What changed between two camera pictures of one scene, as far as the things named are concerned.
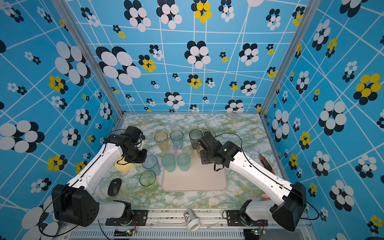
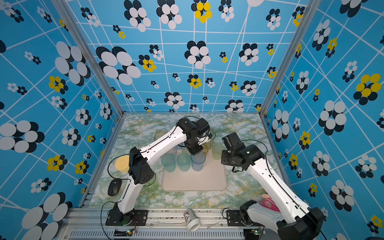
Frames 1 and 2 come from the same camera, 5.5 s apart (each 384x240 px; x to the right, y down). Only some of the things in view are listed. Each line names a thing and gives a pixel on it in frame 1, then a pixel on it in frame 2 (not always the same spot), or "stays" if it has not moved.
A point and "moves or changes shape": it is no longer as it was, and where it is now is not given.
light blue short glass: (150, 163) moves or changes shape
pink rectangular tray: (200, 177) stays
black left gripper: (144, 152) to (196, 151)
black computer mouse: (114, 186) stays
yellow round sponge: (122, 165) stays
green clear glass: (148, 178) stays
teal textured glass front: (168, 161) stays
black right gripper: (204, 160) to (224, 157)
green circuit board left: (128, 233) stays
